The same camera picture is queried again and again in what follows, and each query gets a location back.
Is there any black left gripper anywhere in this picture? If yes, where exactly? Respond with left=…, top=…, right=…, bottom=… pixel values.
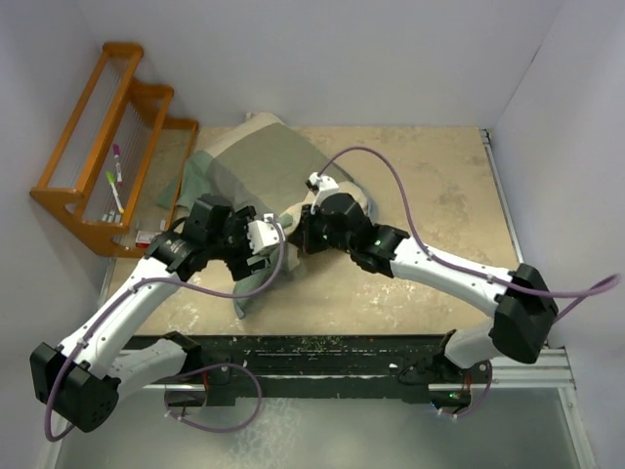
left=206, top=206, right=271, bottom=280

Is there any cream pillow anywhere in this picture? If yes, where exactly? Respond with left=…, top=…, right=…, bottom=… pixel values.
left=338, top=181, right=377, bottom=219

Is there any green grey patchwork pillowcase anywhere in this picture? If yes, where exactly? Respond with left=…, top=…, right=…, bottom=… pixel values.
left=154, top=111, right=380, bottom=320

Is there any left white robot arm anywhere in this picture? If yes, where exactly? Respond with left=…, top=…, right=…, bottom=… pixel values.
left=29, top=195, right=286, bottom=442

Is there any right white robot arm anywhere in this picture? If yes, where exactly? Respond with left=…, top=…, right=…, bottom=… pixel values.
left=288, top=192, right=558, bottom=382

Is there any red white small box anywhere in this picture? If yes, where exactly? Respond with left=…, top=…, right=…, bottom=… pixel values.
left=135, top=231, right=157, bottom=248

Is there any orange wooden rack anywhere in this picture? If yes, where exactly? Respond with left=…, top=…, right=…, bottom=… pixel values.
left=29, top=42, right=199, bottom=258

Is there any green capped marker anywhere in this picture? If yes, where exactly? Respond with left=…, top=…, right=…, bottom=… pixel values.
left=105, top=171, right=125, bottom=214

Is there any pink capped marker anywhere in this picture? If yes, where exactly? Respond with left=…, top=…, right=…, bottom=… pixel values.
left=112, top=143, right=123, bottom=186

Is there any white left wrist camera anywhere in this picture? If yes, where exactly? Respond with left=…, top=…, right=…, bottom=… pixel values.
left=247, top=213, right=284, bottom=256

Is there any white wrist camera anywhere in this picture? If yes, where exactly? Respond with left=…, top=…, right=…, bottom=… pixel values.
left=306, top=172, right=340, bottom=213
left=247, top=213, right=284, bottom=256

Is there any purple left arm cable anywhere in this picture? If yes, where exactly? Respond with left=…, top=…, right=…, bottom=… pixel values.
left=43, top=222, right=286, bottom=444

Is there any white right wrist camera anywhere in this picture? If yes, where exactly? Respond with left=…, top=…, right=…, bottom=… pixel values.
left=306, top=172, right=340, bottom=213

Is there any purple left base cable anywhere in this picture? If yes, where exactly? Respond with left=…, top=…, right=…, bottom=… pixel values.
left=163, top=362, right=264, bottom=433

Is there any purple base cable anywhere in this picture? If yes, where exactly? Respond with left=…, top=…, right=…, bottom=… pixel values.
left=163, top=362, right=264, bottom=433
left=431, top=361, right=494, bottom=419

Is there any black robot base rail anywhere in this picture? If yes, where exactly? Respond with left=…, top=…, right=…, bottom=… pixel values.
left=144, top=333, right=494, bottom=407

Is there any aluminium table edge rail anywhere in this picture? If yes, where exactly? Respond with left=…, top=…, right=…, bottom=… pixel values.
left=479, top=128, right=524, bottom=262

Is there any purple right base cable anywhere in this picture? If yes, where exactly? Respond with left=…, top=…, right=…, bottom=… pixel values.
left=431, top=361, right=494, bottom=419

